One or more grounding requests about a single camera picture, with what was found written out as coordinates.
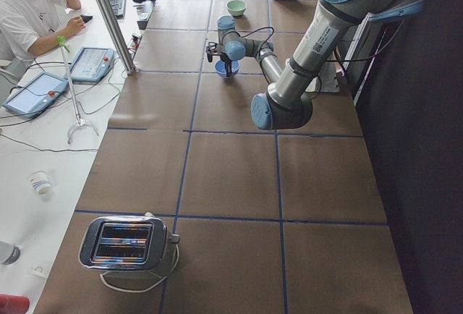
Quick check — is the reacher grabber tool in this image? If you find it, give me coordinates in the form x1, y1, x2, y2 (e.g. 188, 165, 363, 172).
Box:
57, 35, 99, 145

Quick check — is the white toaster cable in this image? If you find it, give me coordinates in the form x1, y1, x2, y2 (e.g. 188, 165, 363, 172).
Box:
99, 247, 181, 294

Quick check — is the black computer mouse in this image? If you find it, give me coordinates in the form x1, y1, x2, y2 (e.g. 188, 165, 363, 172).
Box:
80, 14, 93, 24

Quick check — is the aluminium frame post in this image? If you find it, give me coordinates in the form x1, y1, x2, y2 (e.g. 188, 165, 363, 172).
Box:
96, 0, 136, 76

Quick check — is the teach pendant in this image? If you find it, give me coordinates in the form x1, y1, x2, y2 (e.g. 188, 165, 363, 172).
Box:
69, 46, 115, 85
3, 72, 68, 119

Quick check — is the red can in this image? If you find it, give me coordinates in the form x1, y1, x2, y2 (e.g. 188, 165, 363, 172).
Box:
0, 294, 30, 314

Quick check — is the grey bottle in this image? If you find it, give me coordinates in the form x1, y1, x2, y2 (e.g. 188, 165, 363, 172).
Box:
0, 241, 21, 265

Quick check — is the far teach pendant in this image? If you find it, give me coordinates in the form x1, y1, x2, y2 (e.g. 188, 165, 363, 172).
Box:
69, 46, 115, 85

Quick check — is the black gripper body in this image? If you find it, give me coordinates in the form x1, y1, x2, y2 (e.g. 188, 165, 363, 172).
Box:
209, 42, 232, 66

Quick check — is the near teach pendant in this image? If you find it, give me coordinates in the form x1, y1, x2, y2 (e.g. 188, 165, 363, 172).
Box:
3, 72, 68, 119

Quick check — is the blue bowl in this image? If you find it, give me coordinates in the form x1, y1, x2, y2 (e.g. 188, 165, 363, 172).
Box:
214, 60, 240, 79

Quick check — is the black keyboard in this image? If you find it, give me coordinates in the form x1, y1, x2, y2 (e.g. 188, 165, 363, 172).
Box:
109, 0, 126, 19

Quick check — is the paper cup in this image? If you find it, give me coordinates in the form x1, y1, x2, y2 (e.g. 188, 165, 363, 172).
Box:
29, 171, 51, 195

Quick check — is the person in white shirt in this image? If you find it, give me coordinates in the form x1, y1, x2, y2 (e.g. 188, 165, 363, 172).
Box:
1, 0, 85, 61

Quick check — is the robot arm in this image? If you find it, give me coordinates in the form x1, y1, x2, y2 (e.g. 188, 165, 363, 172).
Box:
205, 0, 425, 130

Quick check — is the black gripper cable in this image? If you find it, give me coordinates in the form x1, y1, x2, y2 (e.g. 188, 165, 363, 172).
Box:
237, 26, 323, 94

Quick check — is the silver toaster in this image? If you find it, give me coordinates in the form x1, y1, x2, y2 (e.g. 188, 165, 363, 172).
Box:
79, 213, 180, 280

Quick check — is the green bowl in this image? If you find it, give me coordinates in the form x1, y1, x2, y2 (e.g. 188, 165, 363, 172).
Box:
226, 0, 247, 17

